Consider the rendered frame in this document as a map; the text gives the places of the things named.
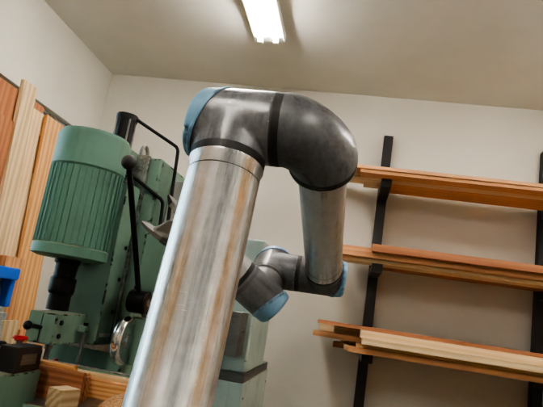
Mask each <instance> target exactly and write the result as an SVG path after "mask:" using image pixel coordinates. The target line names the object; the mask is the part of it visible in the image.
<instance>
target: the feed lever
mask: <svg viewBox="0 0 543 407"><path fill-rule="evenodd" d="M121 165H122V166H123V167H124V168H125V169H126V171H127V182H128V202H129V213H130V224H131V234H132V245H133V265H134V276H135V287H136V289H132V290H131V291H130V292H129V293H128V295H127V298H126V302H125V307H126V309H127V311H128V312H129V313H138V314H141V317H144V318H146V316H147V313H148V310H149V305H150V301H151V299H152V293H151V292H148V291H143V290H141V276H140V264H139V253H138V242H137V220H136V209H135V197H134V185H133V169H134V168H135V166H136V165H137V159H136V158H135V157H134V156H133V155H125V156H123V158H122V159H121Z"/></svg>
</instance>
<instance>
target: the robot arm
mask: <svg viewBox="0 0 543 407"><path fill-rule="evenodd" d="M183 126H184V130H183V135H182V138H183V148H184V151H185V153H186V155H188V156H189V165H188V168H187V173H186V177H185V179H184V183H183V188H182V190H181V194H180V197H179V202H177V201H176V200H175V199H174V198H173V197H172V196H171V195H168V196H167V201H168V206H170V208H171V209H172V212H173V213H174V214H175V217H174V219H173V220H167V221H165V222H163V223H162V224H160V225H159V226H157V227H155V226H153V225H152V224H151V223H148V222H146V221H143V220H142V221H141V225H142V226H143V227H144V228H145V229H146V230H147V231H148V232H149V233H150V234H151V235H152V236H153V237H154V238H156V239H157V240H158V241H159V242H160V243H162V244H163V245H164V246H165V247H166V248H165V252H164V255H163V258H162V263H161V266H160V270H159V272H158V277H157V281H156V284H155V287H154V292H153V295H152V299H151V301H150V305H149V310H148V313H147V316H146V319H145V324H144V328H143V330H142V334H141V339H140V341H139V345H138V348H137V353H136V357H135V359H134V363H133V368H132V371H131V374H130V377H129V380H128V385H127V388H126V392H125V394H124V399H123V403H122V406H121V407H213V401H214V397H215V392H216V389H217V381H218V377H219V374H220V370H221V362H222V359H223V354H224V350H225V344H226V339H227V335H228V331H229V324H230V320H231V316H232V312H233V308H234V301H235V300H236V301H237V302H238V303H239V304H240V305H242V306H243V307H244V308H245V309H246V310H247V311H248V312H249V313H251V314H252V316H253V317H255V318H257V319H258V320H259V321H261V322H266V321H269V320H270V319H272V318H273V317H274V316H275V315H276V314H277V313H278V312H279V311H280V310H281V309H282V308H283V307H284V305H285V304H286V302H287V301H288V294H287V292H286V291H284V290H287V291H293V292H304V293H310V294H316V295H322V296H329V297H341V296H342V295H343V293H344V289H345V286H346V281H347V269H348V264H347V263H346V262H345V261H343V260H342V258H343V233H344V220H345V207H346V194H347V184H348V183H349V182H350V181H351V180H352V178H353V177H354V175H355V173H356V169H357V164H358V150H357V146H356V141H355V139H354V137H353V135H352V134H351V132H350V130H349V129H348V127H347V126H346V124H345V123H344V122H343V121H342V120H341V119H340V118H339V117H338V116H337V115H336V114H335V113H334V112H332V111H331V110H330V109H328V108H327V107H325V106H323V105H322V104H321V103H319V102H317V101H315V100H313V99H311V98H309V97H307V96H304V95H301V94H296V93H291V92H286V93H282V92H275V91H265V90H245V89H235V88H233V87H230V86H223V87H208V88H205V89H203V90H201V91H200V92H198V93H197V94H196V95H195V97H194V98H193V100H192V101H191V103H190V105H189V107H188V109H187V112H186V115H185V118H184V122H183ZM265 166H273V167H283V168H285V169H287V170H289V173H290V175H291V177H292V178H293V180H294V181H295V182H296V183H297V184H298V185H299V195H300V205H301V223H302V233H303V243H304V253H305V256H300V255H294V254H289V253H288V251H287V250H285V249H284V248H282V247H279V246H276V245H272V246H268V247H266V248H264V249H262V250H261V251H260V252H259V254H258V255H257V256H256V258H255V260H254V262H252V261H251V260H250V259H249V258H248V257H247V256H246V255H245V251H246V243H247V239H248V236H249V232H250V224H251V221H252V216H253V212H254V208H255V201H256V197H257V193H258V189H259V182H260V180H261V178H262V177H263V172H264V168H265Z"/></svg>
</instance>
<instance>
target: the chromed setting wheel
mask: <svg viewBox="0 0 543 407"><path fill-rule="evenodd" d="M135 325H136V320H135V318H134V317H131V316H125V317H122V318H121V319H120V320H119V321H118V322H117V324H116V326H115V328H114V330H113V332H112V337H111V341H110V346H109V355H110V359H111V361H112V362H113V363H114V364H115V365H117V366H122V365H124V364H126V363H127V362H128V359H129V355H128V353H129V348H130V347H131V345H132V343H133V329H134V327H135Z"/></svg>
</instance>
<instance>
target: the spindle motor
mask: <svg viewBox="0 0 543 407"><path fill-rule="evenodd" d="M130 152H131V148H130V145H129V143H128V142H127V141H126V140H125V139H124V138H122V137H120V136H117V135H115V134H113V133H110V132H106V131H104V130H100V129H97V128H90V127H85V126H77V125H70V126H65V127H64V128H63V129H62V130H61V131H59V133H58V136H57V143H56V146H55V149H54V153H53V159H52V162H51V163H52V164H51V166H50V169H49V172H48V178H47V182H46V185H45V189H44V195H43V199H42V202H41V205H40V211H39V215H38V218H37V222H36V227H35V231H34V234H33V238H32V240H33V241H32V243H31V247H30V251H32V252H34V253H35V254H38V255H42V256H46V257H50V258H55V257H57V258H68V259H72V260H77V261H80V262H84V263H90V264H97V265H99V264H104V263H107V257H108V252H109V249H110V244H111V240H112V234H113V229H114V226H115V222H116V215H117V211H118V207H119V203H120V197H121V192H122V188H123V185H124V178H125V175H126V169H125V168H124V167H123V166H122V165H121V159H122V158H123V156H125V155H130Z"/></svg>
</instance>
